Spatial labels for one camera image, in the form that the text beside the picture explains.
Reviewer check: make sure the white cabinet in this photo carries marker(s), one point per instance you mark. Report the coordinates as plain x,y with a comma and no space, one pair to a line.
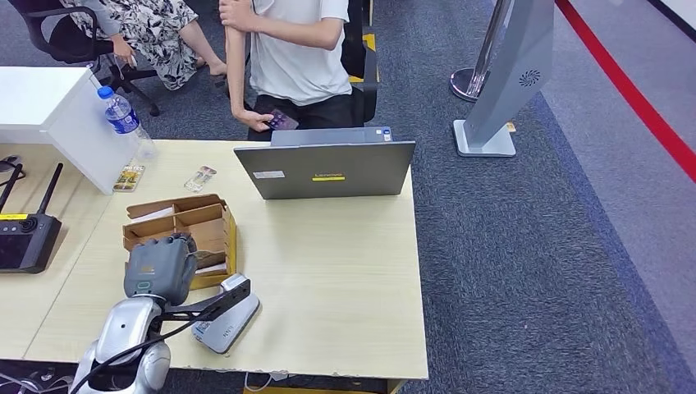
49,109

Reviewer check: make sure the grey card reader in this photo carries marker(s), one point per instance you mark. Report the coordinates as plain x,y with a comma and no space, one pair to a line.
231,323

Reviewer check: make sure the dark smartphone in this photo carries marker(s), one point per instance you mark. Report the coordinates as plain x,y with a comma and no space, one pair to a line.
282,120

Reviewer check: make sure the person's right forearm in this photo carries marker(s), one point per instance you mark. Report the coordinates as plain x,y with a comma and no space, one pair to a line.
237,81

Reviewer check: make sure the white card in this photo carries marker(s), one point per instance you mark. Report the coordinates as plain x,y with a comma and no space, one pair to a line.
155,213

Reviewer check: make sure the brown cardboard card organizer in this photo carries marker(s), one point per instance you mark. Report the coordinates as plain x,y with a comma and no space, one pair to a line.
209,231

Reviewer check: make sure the grey kiosk stand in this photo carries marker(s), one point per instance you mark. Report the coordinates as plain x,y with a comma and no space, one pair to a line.
505,76

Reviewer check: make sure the grey laptop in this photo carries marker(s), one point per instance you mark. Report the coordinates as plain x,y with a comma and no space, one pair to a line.
326,168

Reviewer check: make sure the clear water bottle, blue cap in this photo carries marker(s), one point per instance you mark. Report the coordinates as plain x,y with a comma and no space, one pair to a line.
125,119

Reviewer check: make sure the black remote controller with antennas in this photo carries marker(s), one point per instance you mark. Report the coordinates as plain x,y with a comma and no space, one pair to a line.
27,245

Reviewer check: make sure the ID card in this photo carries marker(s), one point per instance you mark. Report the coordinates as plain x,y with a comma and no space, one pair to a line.
200,179

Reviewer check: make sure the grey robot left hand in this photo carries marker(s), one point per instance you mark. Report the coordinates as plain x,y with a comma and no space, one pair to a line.
160,269

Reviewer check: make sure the person's right hand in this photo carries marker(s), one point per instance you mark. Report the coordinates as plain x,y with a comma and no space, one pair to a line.
253,119

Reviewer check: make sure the black office chair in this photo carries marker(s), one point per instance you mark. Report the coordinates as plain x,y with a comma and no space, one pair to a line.
369,71
60,38

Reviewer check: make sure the pale wrist camera, black bracket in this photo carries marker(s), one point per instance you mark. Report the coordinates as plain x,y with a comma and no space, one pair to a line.
234,285

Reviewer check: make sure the person's left hand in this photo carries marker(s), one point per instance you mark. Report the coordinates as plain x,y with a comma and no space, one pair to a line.
236,15

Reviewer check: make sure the person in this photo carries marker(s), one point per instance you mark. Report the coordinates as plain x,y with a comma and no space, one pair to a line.
299,60
152,32

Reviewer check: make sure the chrome stanchion post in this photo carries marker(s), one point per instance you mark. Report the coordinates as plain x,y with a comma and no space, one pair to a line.
478,71

